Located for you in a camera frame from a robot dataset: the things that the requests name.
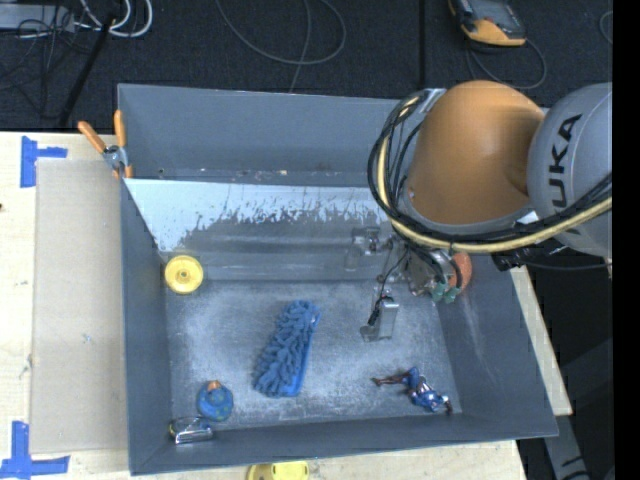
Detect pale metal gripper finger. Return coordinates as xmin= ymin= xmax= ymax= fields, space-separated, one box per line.
xmin=343 ymin=226 xmax=395 ymax=272
xmin=359 ymin=296 xmax=401 ymax=344

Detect orange-brown oval thing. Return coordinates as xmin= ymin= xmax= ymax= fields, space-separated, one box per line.
xmin=451 ymin=251 xmax=474 ymax=292

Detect blue toy figure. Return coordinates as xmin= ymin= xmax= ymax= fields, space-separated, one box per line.
xmin=370 ymin=366 xmax=454 ymax=415

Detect blue fuzzy duster pad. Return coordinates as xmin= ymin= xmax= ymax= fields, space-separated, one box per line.
xmin=252 ymin=299 xmax=323 ymax=399

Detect grey metal bin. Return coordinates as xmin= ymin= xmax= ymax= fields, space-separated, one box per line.
xmin=115 ymin=83 xmax=560 ymax=477

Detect yellow plastic wheel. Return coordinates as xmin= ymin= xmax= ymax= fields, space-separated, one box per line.
xmin=163 ymin=254 xmax=205 ymax=296

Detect yellow plastic disc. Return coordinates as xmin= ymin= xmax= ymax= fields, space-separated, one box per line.
xmin=246 ymin=460 xmax=311 ymax=480

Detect blue round toy, green dots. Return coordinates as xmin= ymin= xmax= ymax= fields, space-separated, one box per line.
xmin=195 ymin=379 xmax=236 ymax=424

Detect small shiny metal clip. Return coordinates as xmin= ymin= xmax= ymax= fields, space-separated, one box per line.
xmin=167 ymin=415 xmax=215 ymax=446

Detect pale brown cardboard board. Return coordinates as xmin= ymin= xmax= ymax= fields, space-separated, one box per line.
xmin=28 ymin=156 xmax=130 ymax=455

